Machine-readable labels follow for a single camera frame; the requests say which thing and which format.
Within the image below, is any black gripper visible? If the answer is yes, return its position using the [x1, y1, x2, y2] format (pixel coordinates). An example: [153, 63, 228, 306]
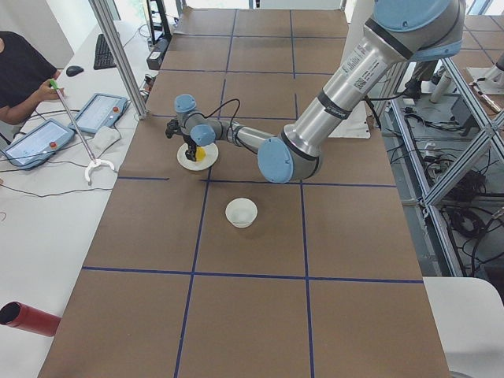
[183, 135, 198, 162]

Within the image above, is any yellow lemon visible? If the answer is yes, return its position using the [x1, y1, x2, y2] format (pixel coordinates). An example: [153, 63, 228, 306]
[195, 146, 206, 161]

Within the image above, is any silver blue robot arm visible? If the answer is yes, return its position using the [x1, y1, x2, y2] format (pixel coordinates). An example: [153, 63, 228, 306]
[165, 1, 465, 183]

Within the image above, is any white plate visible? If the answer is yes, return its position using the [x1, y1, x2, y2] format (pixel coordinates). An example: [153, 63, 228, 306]
[176, 143, 219, 171]

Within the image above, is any white bowl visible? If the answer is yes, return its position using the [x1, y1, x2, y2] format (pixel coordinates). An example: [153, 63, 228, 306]
[225, 198, 258, 228]

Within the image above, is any person's hand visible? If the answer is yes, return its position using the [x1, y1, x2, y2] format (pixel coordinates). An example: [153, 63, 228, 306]
[37, 80, 59, 101]

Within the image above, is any white crumpled cloth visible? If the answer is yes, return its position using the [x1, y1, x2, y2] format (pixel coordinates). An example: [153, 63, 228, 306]
[91, 127, 121, 152]

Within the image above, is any reacher grabber tool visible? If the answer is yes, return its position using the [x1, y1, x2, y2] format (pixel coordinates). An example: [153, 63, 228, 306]
[49, 79, 116, 186]

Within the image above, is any blue teach pendant far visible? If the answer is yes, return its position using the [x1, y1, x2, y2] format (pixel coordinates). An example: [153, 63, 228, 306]
[75, 93, 128, 134]

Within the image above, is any blue teach pendant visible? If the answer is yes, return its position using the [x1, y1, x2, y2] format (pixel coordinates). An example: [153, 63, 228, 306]
[1, 119, 75, 169]
[75, 93, 128, 134]

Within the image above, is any black box on table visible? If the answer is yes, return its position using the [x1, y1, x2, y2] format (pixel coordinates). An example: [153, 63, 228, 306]
[146, 39, 169, 70]

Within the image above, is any black keyboard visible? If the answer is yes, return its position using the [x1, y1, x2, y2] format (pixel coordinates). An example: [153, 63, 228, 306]
[93, 34, 117, 70]

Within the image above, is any black computer mouse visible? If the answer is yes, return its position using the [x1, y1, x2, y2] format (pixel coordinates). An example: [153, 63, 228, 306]
[65, 65, 84, 77]

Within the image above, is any blue teach pendant near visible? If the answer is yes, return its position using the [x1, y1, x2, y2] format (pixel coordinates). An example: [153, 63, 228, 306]
[1, 119, 75, 169]

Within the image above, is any person in black shirt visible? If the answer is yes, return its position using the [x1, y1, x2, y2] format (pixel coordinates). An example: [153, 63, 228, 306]
[1, 31, 61, 126]

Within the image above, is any red cylinder tube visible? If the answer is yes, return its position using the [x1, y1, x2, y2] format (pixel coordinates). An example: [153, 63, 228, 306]
[1, 302, 61, 337]

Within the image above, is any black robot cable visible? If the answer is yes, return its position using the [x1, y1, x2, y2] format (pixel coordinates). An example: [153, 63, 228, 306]
[204, 98, 242, 131]

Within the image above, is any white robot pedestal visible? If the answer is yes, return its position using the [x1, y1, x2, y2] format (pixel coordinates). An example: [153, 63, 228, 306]
[324, 1, 387, 139]

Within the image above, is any aluminium frame post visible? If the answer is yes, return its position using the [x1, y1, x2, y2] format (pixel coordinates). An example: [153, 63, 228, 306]
[90, 0, 147, 120]

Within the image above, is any aluminium frame rail right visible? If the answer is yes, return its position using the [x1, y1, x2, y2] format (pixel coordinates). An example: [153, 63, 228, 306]
[391, 58, 503, 276]

